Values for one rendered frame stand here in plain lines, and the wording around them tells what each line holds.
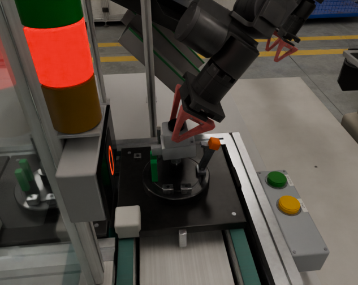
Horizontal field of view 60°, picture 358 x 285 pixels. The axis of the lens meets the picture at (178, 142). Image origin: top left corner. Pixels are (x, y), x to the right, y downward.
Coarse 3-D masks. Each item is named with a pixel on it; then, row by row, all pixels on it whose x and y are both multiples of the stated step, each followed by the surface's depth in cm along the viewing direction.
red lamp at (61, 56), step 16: (32, 32) 24; (48, 32) 24; (64, 32) 24; (80, 32) 25; (32, 48) 25; (48, 48) 24; (64, 48) 25; (80, 48) 26; (48, 64) 25; (64, 64) 26; (80, 64) 26; (48, 80) 26; (64, 80) 26; (80, 80) 27
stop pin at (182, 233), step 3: (180, 231) 56; (183, 231) 56; (186, 231) 56; (180, 234) 55; (183, 234) 56; (186, 234) 56; (180, 237) 56; (183, 237) 56; (186, 237) 56; (180, 240) 57; (183, 240) 57; (186, 240) 57; (180, 243) 57; (183, 243) 57; (186, 243) 57; (180, 246) 58; (183, 246) 58
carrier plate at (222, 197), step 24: (120, 168) 68; (216, 168) 68; (120, 192) 63; (144, 192) 63; (216, 192) 63; (144, 216) 58; (168, 216) 58; (192, 216) 58; (216, 216) 58; (240, 216) 58
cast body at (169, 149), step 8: (168, 128) 57; (184, 128) 56; (160, 136) 60; (168, 136) 55; (192, 136) 59; (160, 144) 59; (168, 144) 56; (176, 144) 57; (184, 144) 57; (192, 144) 57; (152, 152) 59; (160, 152) 60; (168, 152) 58; (176, 152) 58; (184, 152) 58; (192, 152) 58
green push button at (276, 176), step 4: (272, 172) 67; (276, 172) 67; (280, 172) 67; (268, 176) 66; (272, 176) 66; (276, 176) 66; (280, 176) 66; (284, 176) 66; (268, 180) 66; (272, 180) 65; (276, 180) 65; (280, 180) 65; (284, 180) 65; (272, 184) 65; (276, 184) 65; (280, 184) 64; (284, 184) 65
